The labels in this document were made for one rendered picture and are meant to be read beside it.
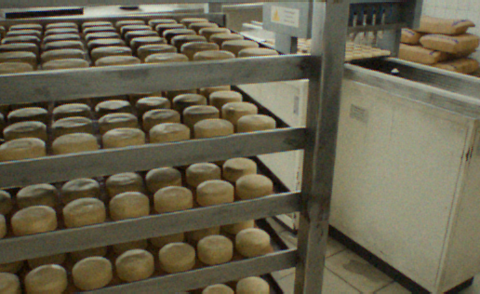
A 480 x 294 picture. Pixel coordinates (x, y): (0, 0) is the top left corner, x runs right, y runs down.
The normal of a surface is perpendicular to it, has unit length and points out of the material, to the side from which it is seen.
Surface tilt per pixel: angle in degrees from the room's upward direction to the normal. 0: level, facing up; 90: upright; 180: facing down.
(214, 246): 0
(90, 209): 0
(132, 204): 0
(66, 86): 90
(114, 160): 90
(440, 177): 90
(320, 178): 90
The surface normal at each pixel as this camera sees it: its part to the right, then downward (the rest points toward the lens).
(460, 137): -0.85, 0.19
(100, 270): 0.01, -0.92
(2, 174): 0.33, 0.37
